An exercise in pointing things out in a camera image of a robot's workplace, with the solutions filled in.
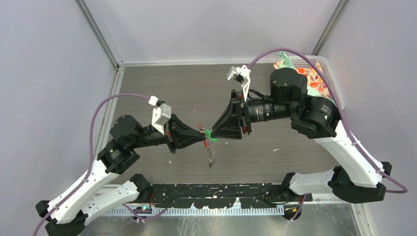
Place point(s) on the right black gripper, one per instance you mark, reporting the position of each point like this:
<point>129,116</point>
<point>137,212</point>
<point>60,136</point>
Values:
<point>228,124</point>

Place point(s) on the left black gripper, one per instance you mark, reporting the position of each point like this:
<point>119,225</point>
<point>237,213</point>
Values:
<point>181,135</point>

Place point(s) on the key with green tag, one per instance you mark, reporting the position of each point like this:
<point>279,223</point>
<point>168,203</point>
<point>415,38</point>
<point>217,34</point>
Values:
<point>209,136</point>

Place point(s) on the red handled metal keyring holder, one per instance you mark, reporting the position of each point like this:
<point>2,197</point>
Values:
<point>209,146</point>

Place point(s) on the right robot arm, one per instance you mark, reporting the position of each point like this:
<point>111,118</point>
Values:
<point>353,180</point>

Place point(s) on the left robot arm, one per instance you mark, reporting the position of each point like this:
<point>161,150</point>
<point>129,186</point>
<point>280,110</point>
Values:
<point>70,212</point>

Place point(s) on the green cloth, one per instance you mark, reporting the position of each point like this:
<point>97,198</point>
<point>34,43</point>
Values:
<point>286,60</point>

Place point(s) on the white plastic basket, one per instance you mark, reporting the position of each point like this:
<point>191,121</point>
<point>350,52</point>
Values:
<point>334,86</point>

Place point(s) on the orange patterned cloth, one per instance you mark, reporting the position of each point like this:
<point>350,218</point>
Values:
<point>315,84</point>

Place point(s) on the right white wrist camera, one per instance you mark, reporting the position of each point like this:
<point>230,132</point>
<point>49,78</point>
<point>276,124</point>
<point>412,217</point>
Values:
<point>241,75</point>

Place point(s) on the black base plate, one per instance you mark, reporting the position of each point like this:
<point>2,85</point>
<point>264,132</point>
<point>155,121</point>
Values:
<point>213,196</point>

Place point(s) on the aluminium rail frame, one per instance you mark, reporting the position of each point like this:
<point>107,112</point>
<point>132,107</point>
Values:
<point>316,198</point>

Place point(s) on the white slotted cable duct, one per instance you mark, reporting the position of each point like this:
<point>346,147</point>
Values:
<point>206,211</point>

